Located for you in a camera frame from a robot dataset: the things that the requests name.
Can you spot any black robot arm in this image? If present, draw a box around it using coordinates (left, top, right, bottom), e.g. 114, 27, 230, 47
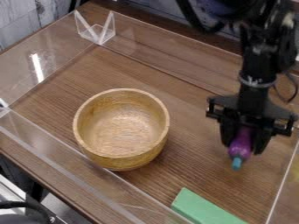
176, 0, 298, 155

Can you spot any brown wooden bowl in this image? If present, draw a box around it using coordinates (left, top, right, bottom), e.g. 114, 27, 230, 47
72, 88, 170, 171

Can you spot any green block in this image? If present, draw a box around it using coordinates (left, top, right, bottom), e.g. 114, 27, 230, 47
171, 187, 247, 224

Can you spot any purple toy eggplant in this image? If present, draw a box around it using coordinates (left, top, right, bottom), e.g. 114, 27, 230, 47
228, 127, 252, 171

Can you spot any clear acrylic corner bracket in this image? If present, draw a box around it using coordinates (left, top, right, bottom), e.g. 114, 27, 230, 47
73, 10, 116, 46

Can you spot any black cable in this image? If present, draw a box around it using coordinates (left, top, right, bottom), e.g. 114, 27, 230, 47
0, 200, 52, 224

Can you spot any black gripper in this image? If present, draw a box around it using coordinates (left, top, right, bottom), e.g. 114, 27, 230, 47
206, 78, 298, 155

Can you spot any clear acrylic front wall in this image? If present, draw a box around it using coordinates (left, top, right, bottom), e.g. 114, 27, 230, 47
0, 108, 190, 224

